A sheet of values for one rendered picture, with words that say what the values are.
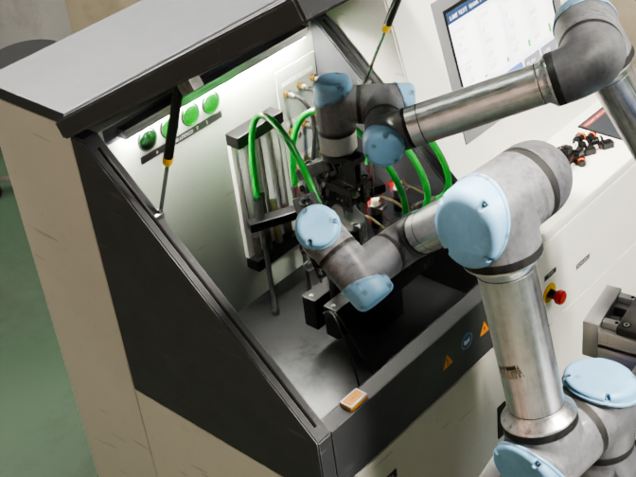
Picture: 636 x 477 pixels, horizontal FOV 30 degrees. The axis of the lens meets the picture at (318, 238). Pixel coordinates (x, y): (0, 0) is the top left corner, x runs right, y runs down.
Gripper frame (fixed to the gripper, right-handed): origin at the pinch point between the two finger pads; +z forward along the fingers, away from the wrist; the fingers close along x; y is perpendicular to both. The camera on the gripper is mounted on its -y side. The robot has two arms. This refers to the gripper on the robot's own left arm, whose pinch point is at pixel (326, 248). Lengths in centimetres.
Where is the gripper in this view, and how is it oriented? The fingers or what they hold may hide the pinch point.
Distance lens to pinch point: 229.9
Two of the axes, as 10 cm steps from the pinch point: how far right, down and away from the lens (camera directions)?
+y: 3.8, 9.1, -1.9
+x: 9.2, -3.9, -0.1
